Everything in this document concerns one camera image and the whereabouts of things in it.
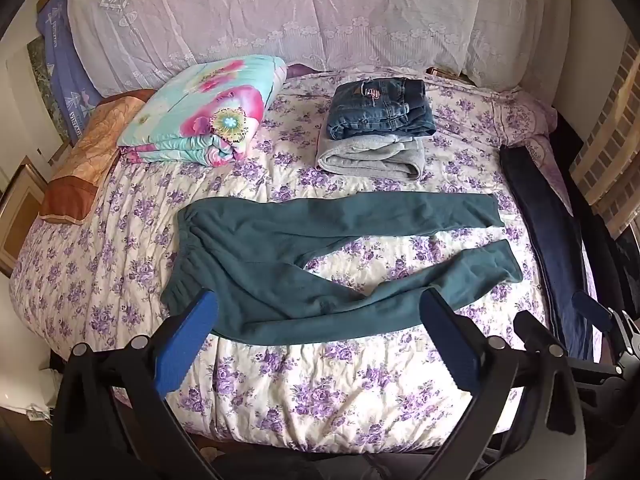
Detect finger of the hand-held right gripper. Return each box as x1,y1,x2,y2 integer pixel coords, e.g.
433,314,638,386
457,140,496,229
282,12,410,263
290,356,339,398
514,310,568,356
571,291,626,341

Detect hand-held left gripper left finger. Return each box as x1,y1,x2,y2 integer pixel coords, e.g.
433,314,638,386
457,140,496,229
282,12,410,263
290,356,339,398
52,287,221,480

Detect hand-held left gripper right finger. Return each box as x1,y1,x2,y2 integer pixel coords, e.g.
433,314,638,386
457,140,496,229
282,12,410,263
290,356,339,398
419,287,588,480

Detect teal pants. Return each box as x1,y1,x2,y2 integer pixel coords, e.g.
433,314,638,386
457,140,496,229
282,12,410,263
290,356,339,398
161,191,523,347

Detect folded grey pants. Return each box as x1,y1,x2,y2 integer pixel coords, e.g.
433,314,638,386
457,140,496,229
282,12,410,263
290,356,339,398
316,135,426,181

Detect navy blue cloth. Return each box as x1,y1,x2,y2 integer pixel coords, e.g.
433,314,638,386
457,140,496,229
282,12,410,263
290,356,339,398
500,145,596,361

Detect bed with purple floral sheet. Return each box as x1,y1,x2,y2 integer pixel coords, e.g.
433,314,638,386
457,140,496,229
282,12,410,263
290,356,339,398
10,62,601,456

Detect brick patterned curtain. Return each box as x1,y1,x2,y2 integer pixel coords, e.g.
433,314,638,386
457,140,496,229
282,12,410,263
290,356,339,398
570,42,640,238

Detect orange brown pillow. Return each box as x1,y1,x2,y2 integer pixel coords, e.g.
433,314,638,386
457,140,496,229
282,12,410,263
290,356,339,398
40,89,157,223

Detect folded floral quilt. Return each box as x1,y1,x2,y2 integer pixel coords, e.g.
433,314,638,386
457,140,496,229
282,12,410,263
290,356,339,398
118,55,287,165

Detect folded blue jeans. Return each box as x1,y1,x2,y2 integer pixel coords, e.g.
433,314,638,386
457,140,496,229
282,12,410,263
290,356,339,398
327,77,436,141

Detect blue patterned cloth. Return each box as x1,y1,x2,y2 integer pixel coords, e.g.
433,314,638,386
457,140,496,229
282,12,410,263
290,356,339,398
36,0,103,143

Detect green painting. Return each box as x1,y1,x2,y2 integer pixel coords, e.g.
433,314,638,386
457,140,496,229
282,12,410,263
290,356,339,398
25,35,68,141

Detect white lace cover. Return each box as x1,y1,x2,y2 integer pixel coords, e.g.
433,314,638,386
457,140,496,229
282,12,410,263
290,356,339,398
67,0,578,96

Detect gold picture frame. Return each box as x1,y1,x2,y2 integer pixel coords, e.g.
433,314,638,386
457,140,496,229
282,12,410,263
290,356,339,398
0,157,48,278

